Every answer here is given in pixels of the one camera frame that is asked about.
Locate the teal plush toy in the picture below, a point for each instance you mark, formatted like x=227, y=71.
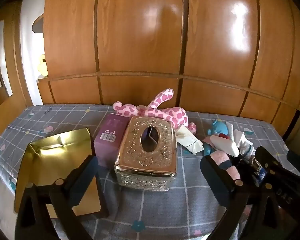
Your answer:
x=218, y=128

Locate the white foam pad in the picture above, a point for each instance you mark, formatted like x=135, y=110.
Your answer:
x=227, y=146

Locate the wooden cabinet with shelf niche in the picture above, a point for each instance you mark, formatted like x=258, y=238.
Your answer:
x=17, y=80

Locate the dark wooden wall shelf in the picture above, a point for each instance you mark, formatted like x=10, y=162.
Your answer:
x=37, y=23

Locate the pink spotted plush toy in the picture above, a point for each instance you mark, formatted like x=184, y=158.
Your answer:
x=175, y=115

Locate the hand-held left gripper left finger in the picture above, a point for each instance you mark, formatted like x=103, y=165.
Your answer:
x=85, y=177

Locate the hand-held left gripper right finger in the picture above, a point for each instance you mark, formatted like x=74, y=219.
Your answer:
x=212, y=177

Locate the purple cardboard box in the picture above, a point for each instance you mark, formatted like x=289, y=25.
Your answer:
x=110, y=135

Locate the white towel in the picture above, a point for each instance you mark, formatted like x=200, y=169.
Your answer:
x=190, y=140

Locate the pink sock with dark band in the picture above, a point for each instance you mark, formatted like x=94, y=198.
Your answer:
x=225, y=158

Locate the gold metal box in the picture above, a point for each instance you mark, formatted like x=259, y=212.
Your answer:
x=55, y=150

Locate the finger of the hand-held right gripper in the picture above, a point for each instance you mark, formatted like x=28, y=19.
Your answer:
x=267, y=160

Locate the brown patterned cloth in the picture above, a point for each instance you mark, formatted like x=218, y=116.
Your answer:
x=252, y=158

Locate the yellow plush toy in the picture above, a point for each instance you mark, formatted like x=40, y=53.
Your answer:
x=42, y=66

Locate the wooden panel headboard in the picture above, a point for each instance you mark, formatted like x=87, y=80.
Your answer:
x=140, y=42

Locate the silver ornate tissue box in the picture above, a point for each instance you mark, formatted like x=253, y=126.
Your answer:
x=137, y=160

